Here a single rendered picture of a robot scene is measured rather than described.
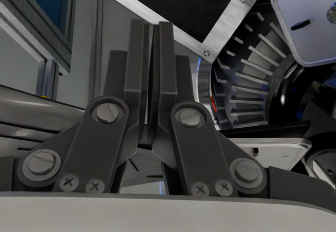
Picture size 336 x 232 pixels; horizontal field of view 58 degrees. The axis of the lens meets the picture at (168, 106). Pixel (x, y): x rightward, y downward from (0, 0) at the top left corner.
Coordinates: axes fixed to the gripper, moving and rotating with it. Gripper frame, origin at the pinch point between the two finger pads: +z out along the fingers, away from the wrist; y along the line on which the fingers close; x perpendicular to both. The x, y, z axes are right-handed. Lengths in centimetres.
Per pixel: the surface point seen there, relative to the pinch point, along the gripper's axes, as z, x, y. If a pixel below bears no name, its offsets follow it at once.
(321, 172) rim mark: 0.4, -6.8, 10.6
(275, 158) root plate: 3.0, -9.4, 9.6
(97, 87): 71, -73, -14
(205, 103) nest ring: 18.3, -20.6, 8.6
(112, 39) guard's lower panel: 91, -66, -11
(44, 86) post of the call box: 37, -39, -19
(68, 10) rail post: 60, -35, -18
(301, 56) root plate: 9.4, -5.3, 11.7
